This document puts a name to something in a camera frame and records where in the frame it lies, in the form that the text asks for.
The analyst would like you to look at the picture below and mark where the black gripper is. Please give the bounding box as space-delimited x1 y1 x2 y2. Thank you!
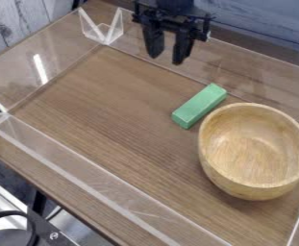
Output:
132 0 215 65

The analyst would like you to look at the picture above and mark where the green rectangular block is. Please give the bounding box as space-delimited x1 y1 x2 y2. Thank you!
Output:
171 84 227 129

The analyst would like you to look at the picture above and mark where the light wooden bowl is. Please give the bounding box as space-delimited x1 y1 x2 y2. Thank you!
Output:
197 103 299 201

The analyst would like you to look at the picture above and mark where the black table leg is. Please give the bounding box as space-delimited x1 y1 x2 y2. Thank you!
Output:
32 191 48 215

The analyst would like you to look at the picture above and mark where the clear acrylic corner bracket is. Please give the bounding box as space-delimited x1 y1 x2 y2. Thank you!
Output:
78 8 123 45

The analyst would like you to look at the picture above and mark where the clear acrylic front wall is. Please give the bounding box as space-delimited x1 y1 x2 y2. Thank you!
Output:
0 109 229 246

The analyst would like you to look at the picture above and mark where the black metal base plate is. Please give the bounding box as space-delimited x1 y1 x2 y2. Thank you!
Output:
32 218 80 246

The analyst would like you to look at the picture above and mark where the black cable loop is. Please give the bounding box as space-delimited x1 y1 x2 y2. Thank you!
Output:
0 209 40 246

